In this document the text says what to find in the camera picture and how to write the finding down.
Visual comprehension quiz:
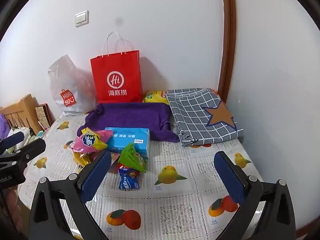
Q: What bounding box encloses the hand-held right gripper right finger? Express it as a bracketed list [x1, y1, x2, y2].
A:
[214, 151, 297, 240]

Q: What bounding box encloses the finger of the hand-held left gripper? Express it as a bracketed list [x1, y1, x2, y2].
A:
[0, 138, 47, 167]
[0, 131, 26, 153]

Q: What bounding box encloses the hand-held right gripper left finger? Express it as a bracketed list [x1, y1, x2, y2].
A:
[29, 150, 112, 240]

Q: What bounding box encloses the yellow snack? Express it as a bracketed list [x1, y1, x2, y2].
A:
[72, 151, 100, 173]

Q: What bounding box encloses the red snack packet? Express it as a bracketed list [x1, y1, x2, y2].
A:
[114, 161, 128, 173]

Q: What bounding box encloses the blue snack packet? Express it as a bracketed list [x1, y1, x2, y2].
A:
[118, 166, 140, 191]

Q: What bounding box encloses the green snack packet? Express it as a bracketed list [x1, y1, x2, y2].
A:
[117, 142, 147, 173]

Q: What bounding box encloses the pink triangular snack packet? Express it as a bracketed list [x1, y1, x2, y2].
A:
[72, 129, 113, 154]

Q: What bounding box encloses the person's left forearm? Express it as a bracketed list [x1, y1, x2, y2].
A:
[4, 187, 19, 230]

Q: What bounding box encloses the white printed cloth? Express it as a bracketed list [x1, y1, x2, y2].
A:
[6, 127, 45, 153]

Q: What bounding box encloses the brown patterned box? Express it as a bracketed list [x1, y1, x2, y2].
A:
[34, 103, 56, 132]

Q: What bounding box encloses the blue tissue pack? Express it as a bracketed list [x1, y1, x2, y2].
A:
[104, 127, 150, 159]

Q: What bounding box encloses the fruit print tablecloth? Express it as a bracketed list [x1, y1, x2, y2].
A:
[17, 112, 265, 240]

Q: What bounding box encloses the purple towel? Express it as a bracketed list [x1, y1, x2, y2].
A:
[77, 102, 180, 143]

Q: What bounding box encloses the white plastic shopping bag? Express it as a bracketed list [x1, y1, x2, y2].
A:
[47, 54, 97, 117]

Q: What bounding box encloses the grey checked star cloth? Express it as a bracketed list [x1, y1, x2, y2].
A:
[166, 87, 244, 147]

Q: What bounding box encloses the yellow chip bag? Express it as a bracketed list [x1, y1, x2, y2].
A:
[142, 90, 169, 105]

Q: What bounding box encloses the red paper bag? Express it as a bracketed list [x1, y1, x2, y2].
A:
[90, 31, 143, 103]

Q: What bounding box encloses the brown wooden door frame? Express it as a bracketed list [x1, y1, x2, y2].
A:
[217, 0, 237, 104]

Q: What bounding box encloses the white light switch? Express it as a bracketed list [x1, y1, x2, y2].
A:
[74, 10, 89, 27]

